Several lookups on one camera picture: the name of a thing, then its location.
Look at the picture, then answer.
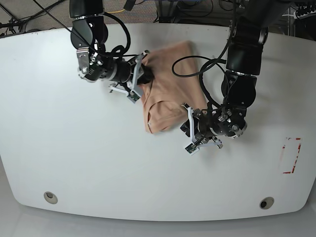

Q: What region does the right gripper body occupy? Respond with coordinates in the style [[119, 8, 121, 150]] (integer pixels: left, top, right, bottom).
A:
[[77, 48, 132, 83]]

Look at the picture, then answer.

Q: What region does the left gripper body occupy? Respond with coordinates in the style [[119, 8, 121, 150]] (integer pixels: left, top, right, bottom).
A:
[[195, 105, 247, 138]]

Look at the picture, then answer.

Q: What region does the peach T-shirt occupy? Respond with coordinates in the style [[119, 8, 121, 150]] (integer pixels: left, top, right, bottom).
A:
[[141, 41, 207, 134]]

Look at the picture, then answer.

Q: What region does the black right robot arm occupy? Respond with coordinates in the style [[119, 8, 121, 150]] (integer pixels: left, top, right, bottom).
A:
[[69, 0, 154, 87]]

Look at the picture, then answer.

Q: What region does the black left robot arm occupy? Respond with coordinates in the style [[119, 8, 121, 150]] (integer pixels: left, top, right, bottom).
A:
[[181, 0, 291, 140]]

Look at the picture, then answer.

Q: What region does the red tape rectangle marking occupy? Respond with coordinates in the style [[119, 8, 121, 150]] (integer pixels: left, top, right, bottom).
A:
[[280, 137, 302, 174]]

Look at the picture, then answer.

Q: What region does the right table grommet hole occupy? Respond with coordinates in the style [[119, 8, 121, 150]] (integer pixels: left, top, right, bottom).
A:
[[259, 197, 275, 210]]

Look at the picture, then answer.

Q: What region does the table grommet hole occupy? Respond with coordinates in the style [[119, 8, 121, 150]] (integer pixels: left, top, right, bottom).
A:
[[259, 197, 275, 210], [43, 192, 58, 204]]

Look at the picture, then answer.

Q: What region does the white power strip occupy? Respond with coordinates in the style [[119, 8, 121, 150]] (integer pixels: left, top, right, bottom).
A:
[[294, 5, 316, 19]]

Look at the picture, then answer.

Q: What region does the left table grommet hole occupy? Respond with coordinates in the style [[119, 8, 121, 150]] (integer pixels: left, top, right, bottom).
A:
[[43, 192, 58, 204]]

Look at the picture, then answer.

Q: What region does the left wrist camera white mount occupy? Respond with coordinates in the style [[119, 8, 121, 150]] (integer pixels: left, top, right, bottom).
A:
[[181, 103, 224, 154]]

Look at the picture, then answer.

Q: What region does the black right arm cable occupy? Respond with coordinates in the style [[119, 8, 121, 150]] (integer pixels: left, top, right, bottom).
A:
[[102, 12, 131, 59]]

